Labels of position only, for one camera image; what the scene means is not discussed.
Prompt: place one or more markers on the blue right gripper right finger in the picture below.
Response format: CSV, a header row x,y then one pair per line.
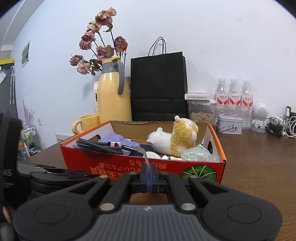
x,y
153,179

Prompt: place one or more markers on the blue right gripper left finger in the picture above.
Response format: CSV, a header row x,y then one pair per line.
x,y
144,178

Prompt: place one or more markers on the large white bottle cap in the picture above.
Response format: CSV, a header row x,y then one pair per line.
x,y
153,155

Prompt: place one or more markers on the thin translucent strip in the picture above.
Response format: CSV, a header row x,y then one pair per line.
x,y
144,155

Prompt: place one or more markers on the purple drawstring pouch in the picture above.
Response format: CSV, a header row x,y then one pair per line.
x,y
113,137

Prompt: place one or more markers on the red cardboard box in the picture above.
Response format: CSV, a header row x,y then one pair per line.
x,y
112,165

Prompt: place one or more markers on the iridescent plastic wrapped item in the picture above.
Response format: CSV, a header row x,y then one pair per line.
x,y
197,154

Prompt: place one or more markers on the white yellow plush alpaca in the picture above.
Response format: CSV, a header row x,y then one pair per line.
x,y
183,137

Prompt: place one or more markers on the yellow thermos jug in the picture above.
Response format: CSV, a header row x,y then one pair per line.
x,y
113,92

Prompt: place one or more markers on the clear food container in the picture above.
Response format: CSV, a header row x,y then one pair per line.
x,y
200,106

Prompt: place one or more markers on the yellow ceramic mug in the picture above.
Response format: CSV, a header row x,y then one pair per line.
x,y
85,123

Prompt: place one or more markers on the black paper bag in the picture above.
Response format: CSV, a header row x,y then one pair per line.
x,y
158,84

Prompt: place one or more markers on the small grey tin box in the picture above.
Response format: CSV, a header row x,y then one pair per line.
x,y
229,125

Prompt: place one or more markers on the left water bottle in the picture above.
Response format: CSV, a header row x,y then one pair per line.
x,y
221,97

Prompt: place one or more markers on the water bottle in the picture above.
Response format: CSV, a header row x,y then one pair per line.
x,y
234,98
221,97
246,104

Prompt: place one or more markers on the middle water bottle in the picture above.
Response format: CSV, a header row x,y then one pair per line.
x,y
234,98

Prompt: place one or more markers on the right water bottle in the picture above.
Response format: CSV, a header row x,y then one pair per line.
x,y
246,104

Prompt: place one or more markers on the white round robot toy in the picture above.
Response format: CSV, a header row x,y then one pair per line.
x,y
260,113

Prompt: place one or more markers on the dried pink rose bouquet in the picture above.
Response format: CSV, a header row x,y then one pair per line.
x,y
92,40

